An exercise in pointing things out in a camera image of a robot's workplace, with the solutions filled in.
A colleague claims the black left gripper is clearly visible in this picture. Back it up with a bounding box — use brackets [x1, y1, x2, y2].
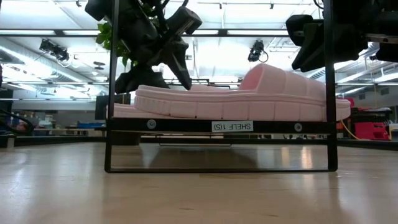
[84, 0, 193, 94]

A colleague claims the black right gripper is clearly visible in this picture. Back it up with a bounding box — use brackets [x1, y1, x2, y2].
[292, 0, 398, 73]

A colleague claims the pink slide sandal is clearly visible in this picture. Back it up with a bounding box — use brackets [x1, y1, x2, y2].
[107, 83, 249, 119]
[133, 63, 351, 123]

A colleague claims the black-framed wooden shelf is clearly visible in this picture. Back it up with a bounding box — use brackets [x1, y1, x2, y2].
[104, 0, 339, 174]

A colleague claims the green potted plant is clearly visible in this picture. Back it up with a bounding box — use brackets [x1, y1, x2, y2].
[95, 21, 139, 121]

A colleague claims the black storage rack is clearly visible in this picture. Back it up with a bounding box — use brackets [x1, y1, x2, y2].
[337, 107, 392, 141]

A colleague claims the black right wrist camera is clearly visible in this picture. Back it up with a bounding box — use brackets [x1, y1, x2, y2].
[285, 14, 315, 47]

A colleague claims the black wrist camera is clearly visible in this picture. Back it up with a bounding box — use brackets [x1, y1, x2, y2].
[166, 6, 203, 35]
[285, 14, 315, 47]

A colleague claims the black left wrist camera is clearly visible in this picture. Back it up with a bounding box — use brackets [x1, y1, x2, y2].
[166, 6, 203, 35]

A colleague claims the hanging yellow cable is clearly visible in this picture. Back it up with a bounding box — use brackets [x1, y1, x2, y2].
[340, 119, 361, 141]

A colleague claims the black aluminium rig frame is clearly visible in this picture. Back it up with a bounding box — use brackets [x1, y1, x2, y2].
[0, 133, 398, 152]

